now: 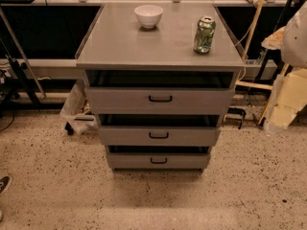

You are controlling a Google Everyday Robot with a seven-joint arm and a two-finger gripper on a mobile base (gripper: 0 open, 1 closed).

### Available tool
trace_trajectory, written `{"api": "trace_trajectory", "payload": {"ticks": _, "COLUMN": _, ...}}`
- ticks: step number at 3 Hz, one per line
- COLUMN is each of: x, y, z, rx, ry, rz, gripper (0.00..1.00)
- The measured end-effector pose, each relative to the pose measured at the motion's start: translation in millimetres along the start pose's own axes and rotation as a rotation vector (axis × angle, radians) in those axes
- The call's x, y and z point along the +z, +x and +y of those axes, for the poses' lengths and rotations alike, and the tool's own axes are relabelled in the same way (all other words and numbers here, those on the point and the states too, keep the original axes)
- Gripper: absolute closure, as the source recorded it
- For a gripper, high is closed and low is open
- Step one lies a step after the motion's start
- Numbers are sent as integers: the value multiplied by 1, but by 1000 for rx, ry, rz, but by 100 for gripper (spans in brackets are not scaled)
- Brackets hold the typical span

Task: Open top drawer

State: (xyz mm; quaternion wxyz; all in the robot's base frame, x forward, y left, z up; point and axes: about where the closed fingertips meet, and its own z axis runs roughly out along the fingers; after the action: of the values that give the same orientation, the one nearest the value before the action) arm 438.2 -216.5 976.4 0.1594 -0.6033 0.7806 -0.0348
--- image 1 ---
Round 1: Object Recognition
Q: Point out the white ceramic bowl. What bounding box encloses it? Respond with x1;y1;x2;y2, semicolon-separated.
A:
134;5;164;29

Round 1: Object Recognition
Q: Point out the grey drawer cabinet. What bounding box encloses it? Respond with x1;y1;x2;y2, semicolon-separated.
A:
74;1;247;173

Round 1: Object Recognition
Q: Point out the black sneaker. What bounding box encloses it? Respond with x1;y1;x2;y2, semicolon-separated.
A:
0;175;12;195

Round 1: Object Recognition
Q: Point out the yellow foam block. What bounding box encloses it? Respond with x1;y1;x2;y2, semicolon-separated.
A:
264;67;307;133

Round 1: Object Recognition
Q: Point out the grey drawer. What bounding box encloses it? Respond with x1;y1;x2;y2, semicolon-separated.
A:
98;126;221;147
106;153;210;170
85;87;234;115

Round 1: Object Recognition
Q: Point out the black tripod stand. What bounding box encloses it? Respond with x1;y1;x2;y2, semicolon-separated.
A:
0;38;40;107

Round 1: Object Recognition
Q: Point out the grey bottom drawer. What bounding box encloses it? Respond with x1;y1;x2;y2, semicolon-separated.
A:
106;153;210;170

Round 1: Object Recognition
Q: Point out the green soda can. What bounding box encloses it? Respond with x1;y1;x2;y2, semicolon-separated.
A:
194;15;216;54

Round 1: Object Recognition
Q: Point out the grey middle drawer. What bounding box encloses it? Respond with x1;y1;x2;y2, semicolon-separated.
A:
98;126;221;147

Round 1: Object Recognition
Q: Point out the clear plastic bin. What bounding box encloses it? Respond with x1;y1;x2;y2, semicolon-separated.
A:
60;80;98;135

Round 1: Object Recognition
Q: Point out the wooden easel frame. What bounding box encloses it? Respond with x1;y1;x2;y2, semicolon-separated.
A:
235;0;291;126

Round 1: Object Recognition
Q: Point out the grey top drawer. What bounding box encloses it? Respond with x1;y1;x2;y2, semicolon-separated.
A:
85;87;234;115

